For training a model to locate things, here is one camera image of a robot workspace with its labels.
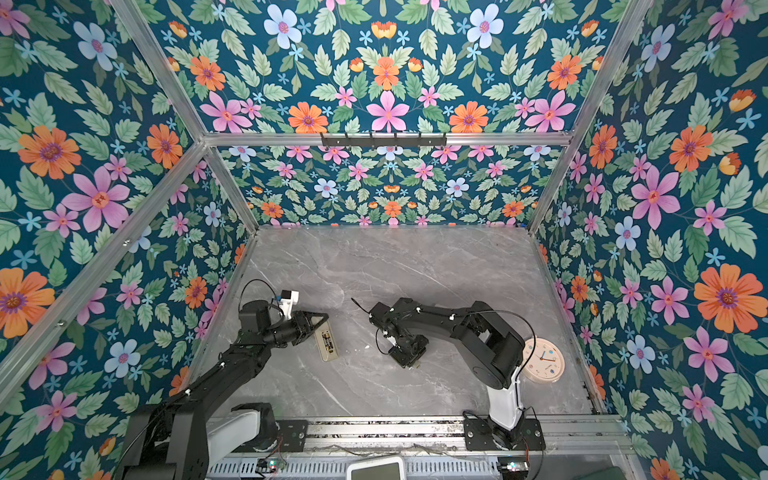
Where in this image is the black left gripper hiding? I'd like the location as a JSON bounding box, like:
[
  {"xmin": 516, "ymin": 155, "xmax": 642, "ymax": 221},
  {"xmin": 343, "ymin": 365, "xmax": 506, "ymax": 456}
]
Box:
[{"xmin": 259, "ymin": 311, "xmax": 327, "ymax": 352}]

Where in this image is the beige remote control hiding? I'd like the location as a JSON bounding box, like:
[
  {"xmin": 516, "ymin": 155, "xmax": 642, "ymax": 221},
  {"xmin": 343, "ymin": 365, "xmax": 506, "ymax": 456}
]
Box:
[{"xmin": 317, "ymin": 323, "xmax": 339, "ymax": 362}]

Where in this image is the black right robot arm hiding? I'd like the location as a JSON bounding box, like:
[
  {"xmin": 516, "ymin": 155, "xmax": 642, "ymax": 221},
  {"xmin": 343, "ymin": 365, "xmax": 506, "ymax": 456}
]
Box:
[{"xmin": 368, "ymin": 298, "xmax": 531, "ymax": 449}]

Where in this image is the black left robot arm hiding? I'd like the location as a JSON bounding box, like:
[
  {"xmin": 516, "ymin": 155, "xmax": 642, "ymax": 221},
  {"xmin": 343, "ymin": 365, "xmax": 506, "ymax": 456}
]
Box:
[{"xmin": 113, "ymin": 300, "xmax": 329, "ymax": 479}]

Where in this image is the white display device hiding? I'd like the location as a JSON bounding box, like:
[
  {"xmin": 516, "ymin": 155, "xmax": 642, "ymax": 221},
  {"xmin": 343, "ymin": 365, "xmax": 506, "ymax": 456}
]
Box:
[{"xmin": 345, "ymin": 456, "xmax": 407, "ymax": 480}]

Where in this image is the black hook rack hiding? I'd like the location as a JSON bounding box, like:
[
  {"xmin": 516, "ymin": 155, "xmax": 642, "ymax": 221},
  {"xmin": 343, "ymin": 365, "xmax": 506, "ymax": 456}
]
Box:
[{"xmin": 320, "ymin": 133, "xmax": 448, "ymax": 148}]

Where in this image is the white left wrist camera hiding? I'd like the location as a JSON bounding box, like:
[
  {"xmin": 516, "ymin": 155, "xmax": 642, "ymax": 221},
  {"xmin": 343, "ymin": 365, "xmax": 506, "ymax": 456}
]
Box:
[{"xmin": 278, "ymin": 290, "xmax": 299, "ymax": 320}]

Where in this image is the aluminium mounting rail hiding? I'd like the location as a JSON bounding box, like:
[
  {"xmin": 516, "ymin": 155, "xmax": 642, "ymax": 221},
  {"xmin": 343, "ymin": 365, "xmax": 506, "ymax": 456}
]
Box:
[{"xmin": 296, "ymin": 412, "xmax": 634, "ymax": 456}]

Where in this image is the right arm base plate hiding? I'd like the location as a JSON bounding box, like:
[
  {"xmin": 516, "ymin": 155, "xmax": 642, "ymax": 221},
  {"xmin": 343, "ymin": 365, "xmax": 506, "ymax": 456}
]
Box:
[{"xmin": 463, "ymin": 416, "xmax": 546, "ymax": 451}]

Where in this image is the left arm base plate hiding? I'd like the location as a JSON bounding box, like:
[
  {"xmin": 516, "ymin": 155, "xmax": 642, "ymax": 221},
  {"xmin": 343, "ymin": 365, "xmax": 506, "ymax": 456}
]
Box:
[{"xmin": 234, "ymin": 420, "xmax": 309, "ymax": 454}]

